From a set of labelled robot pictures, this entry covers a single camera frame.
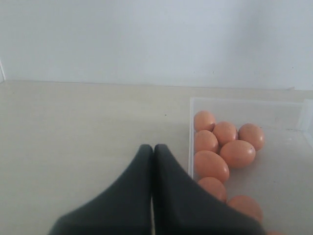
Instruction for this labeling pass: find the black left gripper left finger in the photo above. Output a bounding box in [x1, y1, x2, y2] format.
[49, 144, 153, 235]

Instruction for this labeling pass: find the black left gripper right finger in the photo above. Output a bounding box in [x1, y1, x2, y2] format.
[152, 144, 266, 235]

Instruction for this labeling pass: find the brown egg fourth row left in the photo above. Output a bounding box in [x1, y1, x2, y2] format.
[198, 177, 227, 203]

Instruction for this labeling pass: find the brown egg third row left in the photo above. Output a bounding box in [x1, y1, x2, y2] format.
[194, 150, 230, 183]

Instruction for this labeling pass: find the brown egg front left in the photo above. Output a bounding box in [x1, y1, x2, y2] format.
[227, 195, 263, 222]

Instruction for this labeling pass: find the brown egg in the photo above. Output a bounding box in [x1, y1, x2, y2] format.
[213, 121, 238, 146]
[238, 123, 265, 151]
[194, 110, 216, 132]
[227, 195, 263, 222]

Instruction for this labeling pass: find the brown egg second row left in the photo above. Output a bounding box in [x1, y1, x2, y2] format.
[194, 130, 219, 153]

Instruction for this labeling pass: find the brown egg second row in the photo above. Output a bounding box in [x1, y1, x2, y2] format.
[220, 140, 256, 168]
[194, 130, 219, 153]

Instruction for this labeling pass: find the brown egg second row middle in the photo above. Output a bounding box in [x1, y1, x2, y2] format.
[220, 140, 256, 168]

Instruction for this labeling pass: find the brown egg back middle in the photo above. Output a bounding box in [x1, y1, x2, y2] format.
[213, 121, 238, 146]

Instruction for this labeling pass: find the brown egg back left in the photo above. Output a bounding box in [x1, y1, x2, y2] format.
[194, 110, 216, 132]

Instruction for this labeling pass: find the brown egg back right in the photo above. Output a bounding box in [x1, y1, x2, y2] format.
[238, 123, 265, 151]

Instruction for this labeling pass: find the clear plastic tray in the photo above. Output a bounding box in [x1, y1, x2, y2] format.
[190, 97, 313, 235]

